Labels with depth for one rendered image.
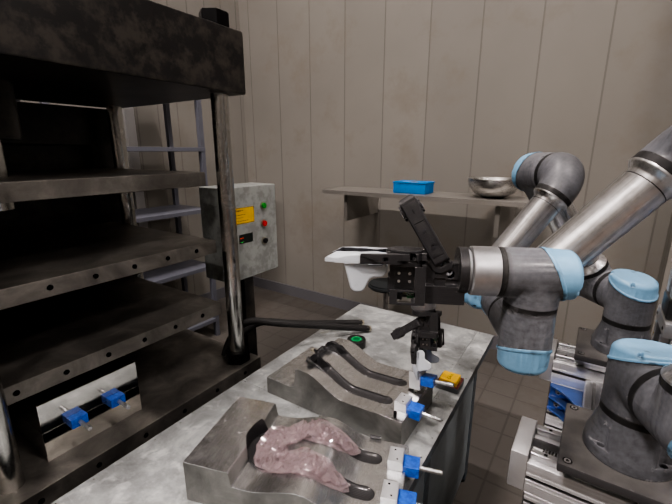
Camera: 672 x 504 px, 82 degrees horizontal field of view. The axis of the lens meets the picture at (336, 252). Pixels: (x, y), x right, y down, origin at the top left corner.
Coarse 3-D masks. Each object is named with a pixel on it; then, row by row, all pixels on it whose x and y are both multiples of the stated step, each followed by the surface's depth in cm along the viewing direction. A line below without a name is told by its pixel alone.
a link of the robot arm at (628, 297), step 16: (608, 272) 117; (624, 272) 113; (640, 272) 113; (608, 288) 113; (624, 288) 108; (640, 288) 106; (656, 288) 106; (608, 304) 113; (624, 304) 108; (640, 304) 106; (624, 320) 109; (640, 320) 107
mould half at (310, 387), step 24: (336, 360) 131; (360, 360) 136; (288, 384) 129; (312, 384) 122; (336, 384) 122; (360, 384) 125; (384, 384) 124; (408, 384) 123; (312, 408) 124; (336, 408) 118; (360, 408) 113; (384, 408) 112; (360, 432) 115; (384, 432) 110; (408, 432) 112
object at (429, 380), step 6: (420, 372) 118; (414, 378) 119; (420, 378) 118; (426, 378) 117; (432, 378) 117; (414, 384) 119; (420, 384) 118; (426, 384) 117; (432, 384) 116; (444, 384) 116; (450, 384) 115
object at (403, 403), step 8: (400, 400) 111; (408, 400) 111; (400, 408) 110; (408, 408) 110; (416, 408) 110; (424, 408) 111; (408, 416) 110; (416, 416) 108; (424, 416) 109; (432, 416) 108
